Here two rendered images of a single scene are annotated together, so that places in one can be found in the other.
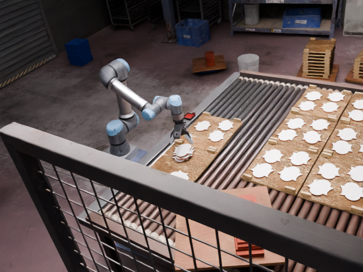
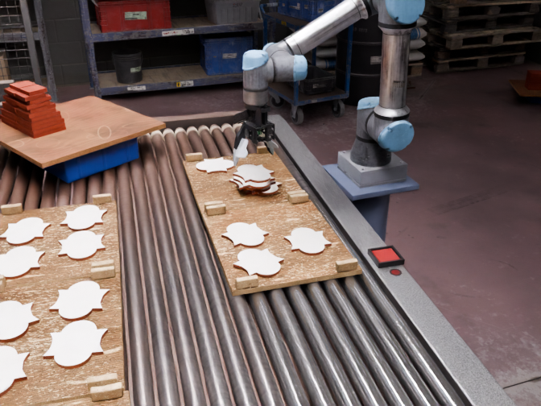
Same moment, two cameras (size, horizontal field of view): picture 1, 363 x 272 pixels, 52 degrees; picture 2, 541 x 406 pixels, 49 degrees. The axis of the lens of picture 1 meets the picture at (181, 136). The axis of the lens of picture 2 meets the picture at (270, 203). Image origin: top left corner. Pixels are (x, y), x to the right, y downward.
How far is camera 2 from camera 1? 349 cm
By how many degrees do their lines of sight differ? 100
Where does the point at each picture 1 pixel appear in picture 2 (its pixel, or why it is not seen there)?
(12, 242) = (489, 246)
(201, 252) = (76, 106)
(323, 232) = not seen: outside the picture
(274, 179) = (51, 216)
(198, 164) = (211, 188)
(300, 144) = (33, 293)
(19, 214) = not seen: outside the picture
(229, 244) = not seen: hidden behind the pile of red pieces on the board
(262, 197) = (38, 152)
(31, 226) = (508, 267)
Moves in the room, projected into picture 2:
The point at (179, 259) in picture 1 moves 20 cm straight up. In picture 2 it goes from (93, 99) to (86, 51)
